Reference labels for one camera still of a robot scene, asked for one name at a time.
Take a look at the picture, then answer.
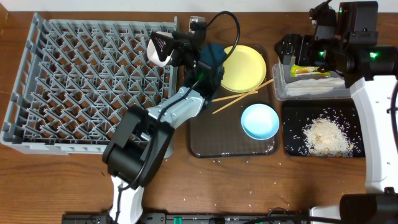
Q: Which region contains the lower wooden chopstick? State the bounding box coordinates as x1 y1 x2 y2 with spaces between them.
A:
212 79 274 114

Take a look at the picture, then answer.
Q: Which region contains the grey plastic dishwasher rack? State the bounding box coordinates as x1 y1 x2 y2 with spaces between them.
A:
1 14 178 155

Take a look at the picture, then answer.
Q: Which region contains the light blue bowl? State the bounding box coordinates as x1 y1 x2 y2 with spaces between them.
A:
241 103 280 141

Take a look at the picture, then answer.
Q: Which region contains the white napkin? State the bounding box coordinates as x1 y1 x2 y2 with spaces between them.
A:
286 77 345 96

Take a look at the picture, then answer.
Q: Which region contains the clear plastic waste bin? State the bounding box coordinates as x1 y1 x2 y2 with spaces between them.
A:
272 62 350 101

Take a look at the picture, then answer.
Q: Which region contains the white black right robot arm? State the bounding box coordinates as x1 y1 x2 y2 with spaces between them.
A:
273 1 397 223

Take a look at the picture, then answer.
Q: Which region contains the black waste tray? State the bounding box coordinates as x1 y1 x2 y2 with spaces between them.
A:
281 100 366 158

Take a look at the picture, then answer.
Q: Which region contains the pile of rice waste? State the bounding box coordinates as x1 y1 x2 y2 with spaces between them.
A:
284 107 364 157

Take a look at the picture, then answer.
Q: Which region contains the pink white bowl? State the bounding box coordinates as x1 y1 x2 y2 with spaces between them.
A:
147 40 174 67

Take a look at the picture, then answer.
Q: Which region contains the wooden chopstick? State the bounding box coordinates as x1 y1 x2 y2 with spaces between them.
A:
212 79 274 114
212 90 258 102

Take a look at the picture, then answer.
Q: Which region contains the yellow green snack wrapper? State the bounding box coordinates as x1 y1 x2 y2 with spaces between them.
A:
290 65 331 77

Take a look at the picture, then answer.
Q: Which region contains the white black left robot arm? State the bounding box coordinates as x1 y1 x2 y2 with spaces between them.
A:
103 17 226 223

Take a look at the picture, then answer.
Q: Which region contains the yellow round plate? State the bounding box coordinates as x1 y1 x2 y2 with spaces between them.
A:
221 45 267 93

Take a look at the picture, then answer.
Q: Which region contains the upper wooden chopstick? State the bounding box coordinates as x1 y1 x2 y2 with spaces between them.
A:
212 90 258 102

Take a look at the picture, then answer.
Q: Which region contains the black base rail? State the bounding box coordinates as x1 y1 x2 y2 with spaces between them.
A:
61 212 312 224

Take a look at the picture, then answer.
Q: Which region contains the dark brown serving tray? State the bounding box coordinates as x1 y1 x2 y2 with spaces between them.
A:
183 45 280 159

